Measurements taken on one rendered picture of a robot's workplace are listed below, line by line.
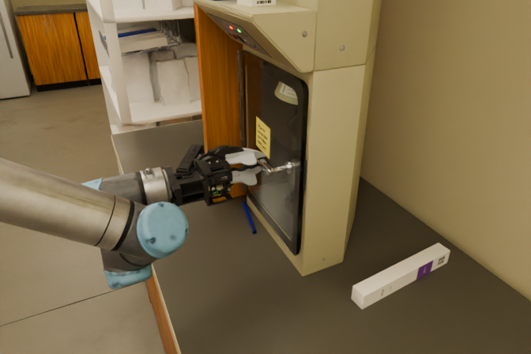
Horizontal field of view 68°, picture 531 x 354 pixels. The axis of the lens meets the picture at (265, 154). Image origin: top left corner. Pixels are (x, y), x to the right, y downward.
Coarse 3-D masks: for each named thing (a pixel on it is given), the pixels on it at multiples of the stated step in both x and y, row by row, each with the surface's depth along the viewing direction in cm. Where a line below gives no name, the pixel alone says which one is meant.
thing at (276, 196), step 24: (264, 72) 83; (264, 96) 86; (288, 96) 75; (264, 120) 88; (288, 120) 77; (288, 144) 79; (264, 192) 97; (288, 192) 84; (264, 216) 100; (288, 216) 86; (288, 240) 89
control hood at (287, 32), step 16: (208, 0) 76; (224, 0) 76; (224, 16) 72; (240, 16) 63; (256, 16) 60; (272, 16) 60; (288, 16) 62; (304, 16) 63; (256, 32) 64; (272, 32) 62; (288, 32) 63; (304, 32) 64; (272, 48) 66; (288, 48) 64; (304, 48) 65; (288, 64) 68; (304, 64) 67
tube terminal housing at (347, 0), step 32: (288, 0) 71; (320, 0) 63; (352, 0) 65; (320, 32) 65; (352, 32) 68; (320, 64) 68; (352, 64) 71; (320, 96) 71; (352, 96) 74; (320, 128) 74; (352, 128) 77; (320, 160) 77; (352, 160) 81; (320, 192) 81; (352, 192) 90; (320, 224) 85; (288, 256) 94; (320, 256) 89
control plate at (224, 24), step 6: (216, 18) 82; (222, 24) 83; (228, 24) 77; (234, 24) 72; (228, 30) 83; (234, 30) 78; (240, 30) 73; (240, 36) 79; (246, 36) 74; (240, 42) 86; (252, 42) 75; (258, 48) 76; (264, 54) 77
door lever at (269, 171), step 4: (260, 160) 82; (264, 160) 82; (260, 164) 82; (264, 164) 81; (268, 164) 81; (288, 164) 80; (264, 168) 80; (268, 168) 79; (272, 168) 79; (276, 168) 80; (280, 168) 80; (284, 168) 80; (288, 168) 81; (268, 172) 79; (272, 172) 79; (276, 172) 80; (288, 172) 81
